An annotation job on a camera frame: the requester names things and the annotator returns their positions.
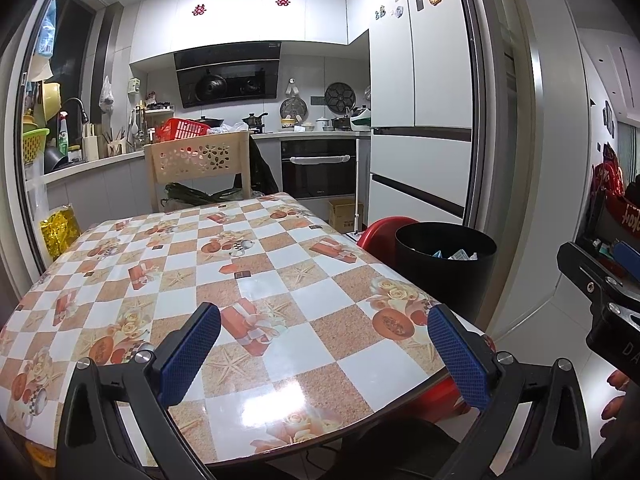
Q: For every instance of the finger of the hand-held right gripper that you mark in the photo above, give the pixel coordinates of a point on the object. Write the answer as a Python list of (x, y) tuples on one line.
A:
[(629, 260), (582, 270)]

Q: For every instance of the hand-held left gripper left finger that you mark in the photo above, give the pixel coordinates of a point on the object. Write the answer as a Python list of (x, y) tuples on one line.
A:
[(192, 355)]

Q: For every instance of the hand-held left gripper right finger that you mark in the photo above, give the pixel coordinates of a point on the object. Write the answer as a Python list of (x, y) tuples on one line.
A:
[(457, 355)]

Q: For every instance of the black trash bin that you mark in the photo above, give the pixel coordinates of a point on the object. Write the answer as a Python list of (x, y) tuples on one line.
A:
[(440, 285)]

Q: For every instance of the person's right hand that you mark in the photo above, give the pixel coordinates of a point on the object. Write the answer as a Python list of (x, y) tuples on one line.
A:
[(620, 382)]

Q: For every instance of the red plastic stool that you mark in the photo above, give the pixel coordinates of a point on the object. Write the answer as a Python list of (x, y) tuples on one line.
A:
[(380, 232), (445, 395)]

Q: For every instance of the red foil decoration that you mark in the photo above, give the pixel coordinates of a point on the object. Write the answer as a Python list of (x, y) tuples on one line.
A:
[(607, 180)]

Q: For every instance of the checkered floral tablecloth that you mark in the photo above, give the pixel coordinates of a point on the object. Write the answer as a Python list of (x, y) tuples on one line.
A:
[(280, 310)]

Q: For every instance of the green leafy vegetables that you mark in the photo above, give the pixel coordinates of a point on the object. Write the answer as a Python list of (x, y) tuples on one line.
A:
[(200, 194)]

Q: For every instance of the cardboard box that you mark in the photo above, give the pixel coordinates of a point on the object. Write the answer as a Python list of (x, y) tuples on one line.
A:
[(345, 215)]

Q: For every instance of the gold foil bag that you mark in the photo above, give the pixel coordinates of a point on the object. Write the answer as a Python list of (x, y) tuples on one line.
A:
[(60, 232)]

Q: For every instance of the white pole stand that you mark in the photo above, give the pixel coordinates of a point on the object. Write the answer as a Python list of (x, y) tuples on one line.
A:
[(358, 185)]

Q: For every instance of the beige plastic chair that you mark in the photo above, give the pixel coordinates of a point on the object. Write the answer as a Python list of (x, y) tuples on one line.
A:
[(195, 157)]

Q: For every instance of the black built-in oven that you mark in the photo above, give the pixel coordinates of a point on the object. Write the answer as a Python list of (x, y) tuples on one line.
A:
[(317, 175)]

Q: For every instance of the utensil holder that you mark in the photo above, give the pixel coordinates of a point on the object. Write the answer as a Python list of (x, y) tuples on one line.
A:
[(119, 146)]

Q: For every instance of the red plastic basket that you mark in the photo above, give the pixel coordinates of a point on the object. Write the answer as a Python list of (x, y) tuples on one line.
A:
[(180, 130)]

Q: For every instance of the beige knife block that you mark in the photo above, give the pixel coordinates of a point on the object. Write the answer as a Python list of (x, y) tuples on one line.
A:
[(91, 145)]

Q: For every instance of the spice rack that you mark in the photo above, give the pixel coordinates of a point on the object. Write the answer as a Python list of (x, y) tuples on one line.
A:
[(152, 125)]

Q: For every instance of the black pan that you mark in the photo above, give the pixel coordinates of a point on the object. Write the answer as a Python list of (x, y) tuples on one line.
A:
[(56, 160)]

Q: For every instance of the white refrigerator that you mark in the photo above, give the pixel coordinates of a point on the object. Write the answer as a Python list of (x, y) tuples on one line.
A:
[(430, 85)]

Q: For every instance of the black cooking pot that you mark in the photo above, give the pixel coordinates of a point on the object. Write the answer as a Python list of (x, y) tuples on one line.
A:
[(255, 121)]

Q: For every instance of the cleaner spray bottle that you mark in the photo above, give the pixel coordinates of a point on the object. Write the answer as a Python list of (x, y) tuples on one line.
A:
[(62, 137)]

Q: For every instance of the white green rice cooker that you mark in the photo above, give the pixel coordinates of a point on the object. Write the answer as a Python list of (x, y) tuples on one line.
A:
[(361, 120)]

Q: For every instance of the small black pot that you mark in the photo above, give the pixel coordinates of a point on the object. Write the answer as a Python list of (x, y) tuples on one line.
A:
[(341, 123)]

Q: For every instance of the plastic lattice basket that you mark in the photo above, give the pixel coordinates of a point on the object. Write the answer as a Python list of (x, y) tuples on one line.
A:
[(35, 145)]

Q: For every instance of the white enamel mug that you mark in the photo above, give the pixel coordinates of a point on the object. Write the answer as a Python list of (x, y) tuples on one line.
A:
[(322, 124)]

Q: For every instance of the round metal plate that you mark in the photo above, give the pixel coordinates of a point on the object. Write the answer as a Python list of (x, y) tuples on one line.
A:
[(292, 108)]

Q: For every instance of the hanging white plastic bag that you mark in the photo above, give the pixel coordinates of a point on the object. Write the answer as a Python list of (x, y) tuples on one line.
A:
[(106, 95)]

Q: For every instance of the black kitchen faucet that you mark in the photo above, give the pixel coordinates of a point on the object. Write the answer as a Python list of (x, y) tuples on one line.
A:
[(77, 105)]

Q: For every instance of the black range hood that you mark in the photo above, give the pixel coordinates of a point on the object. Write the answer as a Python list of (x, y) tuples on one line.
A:
[(227, 80)]

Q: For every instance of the round metal steam rack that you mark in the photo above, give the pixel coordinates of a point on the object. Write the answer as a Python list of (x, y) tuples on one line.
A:
[(340, 97)]

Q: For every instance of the yellow plastic bowl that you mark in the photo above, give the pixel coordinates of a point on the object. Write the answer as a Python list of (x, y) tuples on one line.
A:
[(51, 100)]

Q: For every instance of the blue plastic bag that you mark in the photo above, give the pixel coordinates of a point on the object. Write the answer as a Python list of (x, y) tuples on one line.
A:
[(47, 27)]

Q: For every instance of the wall socket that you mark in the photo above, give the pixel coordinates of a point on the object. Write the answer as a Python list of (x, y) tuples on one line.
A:
[(133, 85)]

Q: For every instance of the white wall cabinets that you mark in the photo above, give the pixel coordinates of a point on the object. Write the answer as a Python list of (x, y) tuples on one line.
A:
[(240, 20)]

